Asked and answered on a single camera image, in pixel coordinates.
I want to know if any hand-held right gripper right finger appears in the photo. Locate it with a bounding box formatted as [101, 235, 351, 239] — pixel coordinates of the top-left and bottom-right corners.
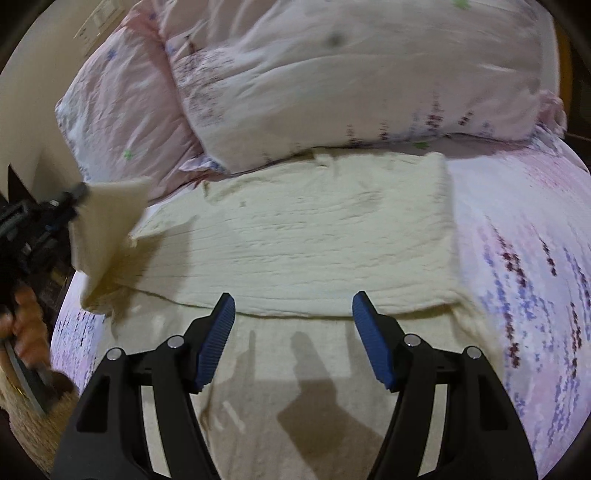
[352, 291, 539, 480]

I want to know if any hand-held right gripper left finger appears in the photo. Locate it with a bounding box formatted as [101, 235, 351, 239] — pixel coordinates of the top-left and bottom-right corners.
[51, 292, 236, 480]

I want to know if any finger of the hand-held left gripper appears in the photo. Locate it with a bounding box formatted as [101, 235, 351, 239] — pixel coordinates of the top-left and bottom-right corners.
[41, 182, 91, 232]

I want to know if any cream knit garment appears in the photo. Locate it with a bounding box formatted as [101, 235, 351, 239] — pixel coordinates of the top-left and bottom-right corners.
[68, 147, 509, 480]

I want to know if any person's left hand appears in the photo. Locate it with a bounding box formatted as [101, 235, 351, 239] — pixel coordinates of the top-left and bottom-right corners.
[0, 282, 52, 370]

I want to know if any pink pillow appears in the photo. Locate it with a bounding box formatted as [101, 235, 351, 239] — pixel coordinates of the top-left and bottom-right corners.
[55, 21, 206, 200]

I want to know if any woven straw mat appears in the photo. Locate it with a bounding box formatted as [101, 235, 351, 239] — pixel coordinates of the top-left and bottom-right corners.
[0, 369, 81, 478]

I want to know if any white floral pillow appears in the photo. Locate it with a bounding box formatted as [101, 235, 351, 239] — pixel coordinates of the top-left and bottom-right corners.
[157, 0, 568, 175]

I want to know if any white wall switch panel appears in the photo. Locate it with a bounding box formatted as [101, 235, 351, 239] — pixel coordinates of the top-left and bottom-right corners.
[76, 0, 122, 58]

